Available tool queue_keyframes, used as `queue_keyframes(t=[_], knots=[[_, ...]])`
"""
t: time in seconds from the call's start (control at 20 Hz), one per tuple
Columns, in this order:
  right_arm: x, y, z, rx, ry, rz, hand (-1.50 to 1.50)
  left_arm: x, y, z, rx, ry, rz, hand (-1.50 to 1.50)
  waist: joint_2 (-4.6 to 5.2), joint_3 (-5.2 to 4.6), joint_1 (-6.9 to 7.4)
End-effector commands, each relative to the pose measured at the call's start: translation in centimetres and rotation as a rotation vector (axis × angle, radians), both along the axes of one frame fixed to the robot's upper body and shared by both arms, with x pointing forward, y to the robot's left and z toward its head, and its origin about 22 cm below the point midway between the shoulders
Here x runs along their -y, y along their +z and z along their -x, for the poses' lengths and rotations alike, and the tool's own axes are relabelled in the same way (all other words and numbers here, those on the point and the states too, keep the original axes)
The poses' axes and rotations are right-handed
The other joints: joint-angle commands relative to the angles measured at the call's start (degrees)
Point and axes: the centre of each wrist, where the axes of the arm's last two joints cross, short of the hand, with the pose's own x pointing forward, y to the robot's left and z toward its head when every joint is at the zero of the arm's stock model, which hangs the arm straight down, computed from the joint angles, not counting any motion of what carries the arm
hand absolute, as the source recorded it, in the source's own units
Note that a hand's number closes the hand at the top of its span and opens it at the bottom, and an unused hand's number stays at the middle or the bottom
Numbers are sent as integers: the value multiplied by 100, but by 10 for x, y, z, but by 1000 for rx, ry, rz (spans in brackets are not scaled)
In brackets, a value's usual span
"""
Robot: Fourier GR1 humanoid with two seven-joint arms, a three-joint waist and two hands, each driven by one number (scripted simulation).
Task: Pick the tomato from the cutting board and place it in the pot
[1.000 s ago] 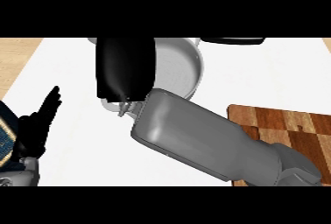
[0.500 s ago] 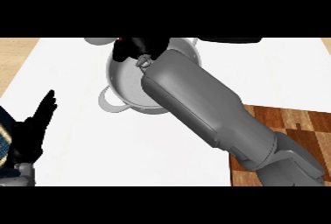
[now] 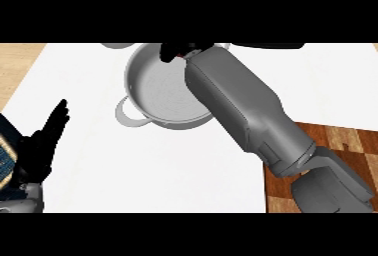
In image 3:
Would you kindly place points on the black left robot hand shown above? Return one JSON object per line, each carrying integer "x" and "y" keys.
{"x": 39, "y": 153}

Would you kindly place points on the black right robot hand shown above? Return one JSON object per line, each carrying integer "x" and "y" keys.
{"x": 171, "y": 49}

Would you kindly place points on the red tomato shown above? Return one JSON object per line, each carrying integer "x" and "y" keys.
{"x": 182, "y": 54}

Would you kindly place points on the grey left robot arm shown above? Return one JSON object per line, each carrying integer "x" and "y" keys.
{"x": 30, "y": 200}

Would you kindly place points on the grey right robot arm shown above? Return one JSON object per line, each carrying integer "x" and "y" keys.
{"x": 236, "y": 100}

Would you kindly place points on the silver grey pot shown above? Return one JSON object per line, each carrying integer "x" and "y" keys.
{"x": 157, "y": 90}

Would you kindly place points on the brown wooden cutting board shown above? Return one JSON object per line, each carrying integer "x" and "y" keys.
{"x": 349, "y": 140}

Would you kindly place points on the dark blue patterned mat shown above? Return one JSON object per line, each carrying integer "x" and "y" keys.
{"x": 6, "y": 160}

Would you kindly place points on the grey rounded object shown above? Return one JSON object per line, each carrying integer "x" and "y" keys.
{"x": 118, "y": 45}

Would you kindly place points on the black flat object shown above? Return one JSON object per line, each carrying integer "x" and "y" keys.
{"x": 267, "y": 45}

